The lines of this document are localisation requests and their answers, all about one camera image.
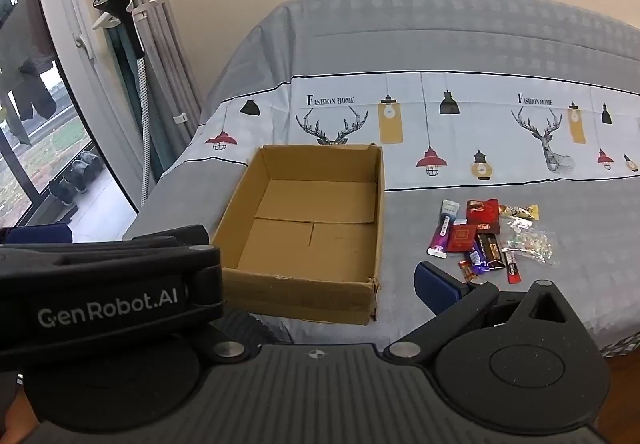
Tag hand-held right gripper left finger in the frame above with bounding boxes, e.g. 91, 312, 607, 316
197, 324, 253, 364

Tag clear bag of colourful candies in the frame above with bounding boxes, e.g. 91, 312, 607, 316
502, 216, 557, 267

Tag grey shoe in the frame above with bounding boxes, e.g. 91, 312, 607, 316
75, 150, 106, 185
62, 161, 91, 195

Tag red stick packet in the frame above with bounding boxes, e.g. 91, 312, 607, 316
501, 249, 522, 285

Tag braided steamer hose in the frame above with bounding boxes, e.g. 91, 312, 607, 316
136, 54, 152, 211

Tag black garment steamer head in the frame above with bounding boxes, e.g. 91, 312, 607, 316
92, 0, 147, 59

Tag square red packet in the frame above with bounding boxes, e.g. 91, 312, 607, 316
446, 223, 478, 253

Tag purple chocolate wrapper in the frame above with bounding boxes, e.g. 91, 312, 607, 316
465, 244, 493, 277

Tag purple tube packet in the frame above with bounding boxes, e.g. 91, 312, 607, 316
426, 215, 453, 259

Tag dark brown chocolate bar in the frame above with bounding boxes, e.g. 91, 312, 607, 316
475, 233, 504, 271

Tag dark hanging garment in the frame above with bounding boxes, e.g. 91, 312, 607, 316
0, 61, 58, 122

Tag gold candy wrapper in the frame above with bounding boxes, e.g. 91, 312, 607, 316
500, 205, 540, 221

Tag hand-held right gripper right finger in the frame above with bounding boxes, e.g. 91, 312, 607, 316
382, 261, 581, 362

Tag glossy red snack pouch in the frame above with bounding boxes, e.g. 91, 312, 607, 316
466, 199, 502, 232

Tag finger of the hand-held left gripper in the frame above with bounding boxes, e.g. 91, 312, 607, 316
122, 225, 225, 323

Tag dark blue cloth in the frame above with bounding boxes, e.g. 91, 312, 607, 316
0, 223, 71, 245

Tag black shoe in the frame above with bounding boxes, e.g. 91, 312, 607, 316
47, 179, 76, 207

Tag brown cardboard box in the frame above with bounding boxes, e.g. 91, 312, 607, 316
210, 144, 386, 325

